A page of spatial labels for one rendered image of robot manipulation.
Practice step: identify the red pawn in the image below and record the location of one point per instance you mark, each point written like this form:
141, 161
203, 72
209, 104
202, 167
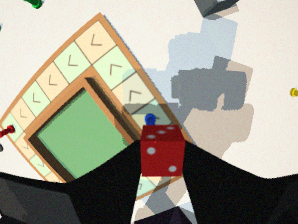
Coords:
10, 129

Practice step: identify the green pawn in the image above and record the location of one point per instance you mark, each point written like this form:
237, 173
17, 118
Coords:
35, 3

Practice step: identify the blue pawn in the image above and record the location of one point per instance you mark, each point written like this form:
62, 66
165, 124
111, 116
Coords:
149, 119

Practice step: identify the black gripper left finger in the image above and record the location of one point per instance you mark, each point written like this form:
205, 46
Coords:
105, 195

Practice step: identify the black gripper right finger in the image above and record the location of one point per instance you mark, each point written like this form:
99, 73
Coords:
223, 194

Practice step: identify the red die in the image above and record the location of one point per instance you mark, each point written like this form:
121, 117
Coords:
162, 151

